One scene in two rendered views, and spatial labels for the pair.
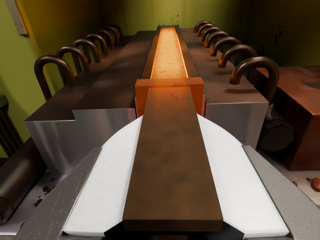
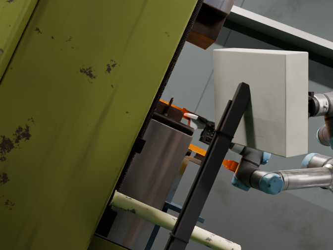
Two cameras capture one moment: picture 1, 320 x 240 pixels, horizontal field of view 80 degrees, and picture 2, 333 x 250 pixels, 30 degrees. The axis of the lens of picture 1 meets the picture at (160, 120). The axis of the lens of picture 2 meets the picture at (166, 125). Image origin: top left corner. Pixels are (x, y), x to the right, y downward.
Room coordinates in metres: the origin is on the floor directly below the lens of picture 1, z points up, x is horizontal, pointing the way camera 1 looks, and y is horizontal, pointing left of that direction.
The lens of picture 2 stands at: (0.54, 2.30, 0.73)
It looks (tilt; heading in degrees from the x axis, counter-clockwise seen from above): 5 degrees up; 261
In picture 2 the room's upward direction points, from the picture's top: 24 degrees clockwise
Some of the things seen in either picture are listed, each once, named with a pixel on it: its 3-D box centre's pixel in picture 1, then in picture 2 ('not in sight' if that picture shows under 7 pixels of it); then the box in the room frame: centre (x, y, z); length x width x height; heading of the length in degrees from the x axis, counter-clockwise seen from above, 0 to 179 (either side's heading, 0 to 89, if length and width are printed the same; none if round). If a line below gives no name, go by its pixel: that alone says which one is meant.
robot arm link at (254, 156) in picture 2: not in sight; (254, 151); (-0.19, 0.01, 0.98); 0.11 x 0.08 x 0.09; 177
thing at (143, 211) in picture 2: not in sight; (176, 225); (0.07, 0.37, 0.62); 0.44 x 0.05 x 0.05; 176
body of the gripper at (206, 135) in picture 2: not in sight; (217, 135); (-0.03, 0.00, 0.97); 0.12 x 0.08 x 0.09; 177
